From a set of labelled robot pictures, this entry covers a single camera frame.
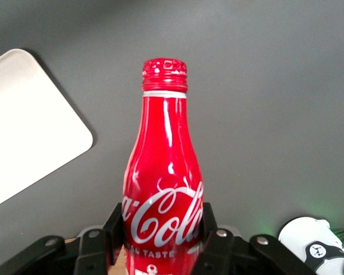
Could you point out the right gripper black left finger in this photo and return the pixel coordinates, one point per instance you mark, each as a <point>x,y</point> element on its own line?
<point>91,252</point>

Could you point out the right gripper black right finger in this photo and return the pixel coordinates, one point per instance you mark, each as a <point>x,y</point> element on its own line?
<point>218,255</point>

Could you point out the red coke bottle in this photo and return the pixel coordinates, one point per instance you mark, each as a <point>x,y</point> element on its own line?
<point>163,143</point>

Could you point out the beige plastic tray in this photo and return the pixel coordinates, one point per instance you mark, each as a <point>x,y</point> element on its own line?
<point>31,129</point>

